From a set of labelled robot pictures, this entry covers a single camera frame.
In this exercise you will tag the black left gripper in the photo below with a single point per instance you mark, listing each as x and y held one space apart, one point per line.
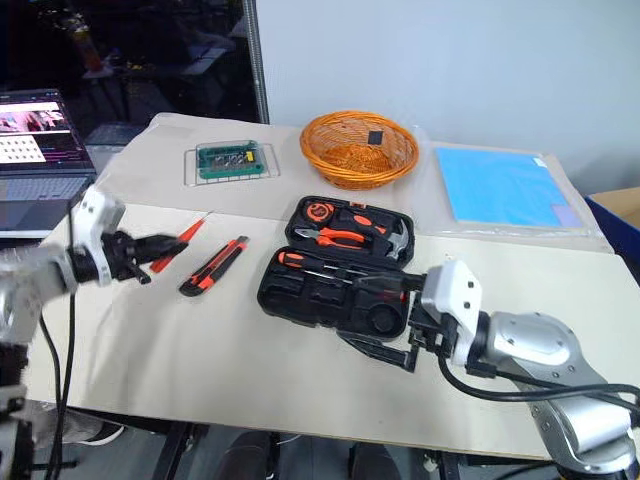
122 252

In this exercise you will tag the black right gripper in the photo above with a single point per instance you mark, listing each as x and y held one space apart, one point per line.
432 330

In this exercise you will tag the black plastic tool case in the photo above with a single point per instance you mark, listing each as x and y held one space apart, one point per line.
320 306

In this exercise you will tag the slim red test pen screwdriver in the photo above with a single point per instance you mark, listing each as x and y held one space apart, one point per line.
192 231

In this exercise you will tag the orange black utility knife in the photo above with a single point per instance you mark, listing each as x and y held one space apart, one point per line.
210 270

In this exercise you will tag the steel claw hammer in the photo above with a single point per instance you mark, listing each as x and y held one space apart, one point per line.
397 240

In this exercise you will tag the stubby orange black screwdriver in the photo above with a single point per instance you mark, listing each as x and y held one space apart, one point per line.
362 220

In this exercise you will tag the green circuit board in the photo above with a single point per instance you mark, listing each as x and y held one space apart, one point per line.
230 161

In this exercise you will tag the long orange black screwdriver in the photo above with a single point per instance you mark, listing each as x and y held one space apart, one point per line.
292 259

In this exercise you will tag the orange black tape measure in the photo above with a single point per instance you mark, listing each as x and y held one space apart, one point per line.
317 210

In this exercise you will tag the open laptop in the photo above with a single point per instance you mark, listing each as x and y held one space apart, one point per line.
35 190

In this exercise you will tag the orange woven basket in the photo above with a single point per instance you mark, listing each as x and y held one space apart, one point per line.
350 170

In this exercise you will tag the blue sheet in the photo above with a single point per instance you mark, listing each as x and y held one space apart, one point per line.
500 185

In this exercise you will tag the small black tag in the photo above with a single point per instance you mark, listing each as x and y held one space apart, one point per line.
376 138

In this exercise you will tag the black table leg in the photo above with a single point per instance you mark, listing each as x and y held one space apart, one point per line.
172 452

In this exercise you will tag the clear plastic sleeve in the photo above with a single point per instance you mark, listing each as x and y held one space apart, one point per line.
590 227

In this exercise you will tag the blue box with cardboard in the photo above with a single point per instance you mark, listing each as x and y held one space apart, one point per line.
617 215

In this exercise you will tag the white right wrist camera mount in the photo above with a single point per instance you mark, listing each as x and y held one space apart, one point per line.
452 290

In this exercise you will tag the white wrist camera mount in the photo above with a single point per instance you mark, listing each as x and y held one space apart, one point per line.
452 290
97 210

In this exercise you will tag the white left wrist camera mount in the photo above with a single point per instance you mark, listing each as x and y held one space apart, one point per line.
97 210

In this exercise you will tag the grey metal post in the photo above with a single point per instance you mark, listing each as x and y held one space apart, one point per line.
257 60

